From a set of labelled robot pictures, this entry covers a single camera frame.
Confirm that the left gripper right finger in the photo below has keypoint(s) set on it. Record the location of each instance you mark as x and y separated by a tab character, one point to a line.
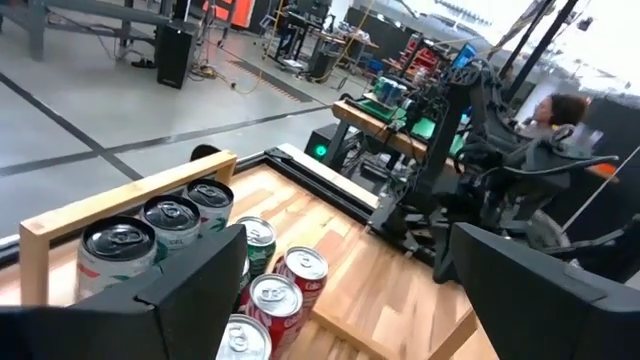
550	325

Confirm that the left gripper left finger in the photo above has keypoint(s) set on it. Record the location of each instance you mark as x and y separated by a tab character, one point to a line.
150	325

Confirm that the green soda can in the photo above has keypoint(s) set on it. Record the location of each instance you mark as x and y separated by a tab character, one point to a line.
257	240
244	275

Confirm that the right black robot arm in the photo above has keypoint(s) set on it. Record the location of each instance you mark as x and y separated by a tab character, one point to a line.
450	165

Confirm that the wooden shelf rack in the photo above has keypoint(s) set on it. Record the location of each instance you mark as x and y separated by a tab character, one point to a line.
125	192

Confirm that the black partition panel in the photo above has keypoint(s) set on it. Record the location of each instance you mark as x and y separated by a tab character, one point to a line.
615	165

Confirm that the person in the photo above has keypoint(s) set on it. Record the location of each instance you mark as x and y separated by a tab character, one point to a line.
555	112

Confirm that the green table mat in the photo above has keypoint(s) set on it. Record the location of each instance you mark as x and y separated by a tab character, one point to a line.
425	129

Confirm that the black box green light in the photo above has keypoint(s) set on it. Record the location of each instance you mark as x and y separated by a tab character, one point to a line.
320	145

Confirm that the wooden side table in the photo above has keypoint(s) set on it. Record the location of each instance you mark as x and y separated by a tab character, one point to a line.
370	125

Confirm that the black computer tower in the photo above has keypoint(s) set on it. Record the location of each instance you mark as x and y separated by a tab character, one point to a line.
175	55

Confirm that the blue laptop screen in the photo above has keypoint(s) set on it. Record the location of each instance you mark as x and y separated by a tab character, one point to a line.
465	55

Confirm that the teal can pack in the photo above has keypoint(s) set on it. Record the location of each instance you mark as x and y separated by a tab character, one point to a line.
387	90

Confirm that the blue-top workbench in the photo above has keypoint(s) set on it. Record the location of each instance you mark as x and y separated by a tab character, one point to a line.
100	10

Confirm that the red curtain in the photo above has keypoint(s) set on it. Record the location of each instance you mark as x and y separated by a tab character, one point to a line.
240	12

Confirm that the black table frame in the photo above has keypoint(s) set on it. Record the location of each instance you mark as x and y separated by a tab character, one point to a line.
320	180

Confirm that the black camera stand pole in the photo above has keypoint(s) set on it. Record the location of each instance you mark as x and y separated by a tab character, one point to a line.
540	45

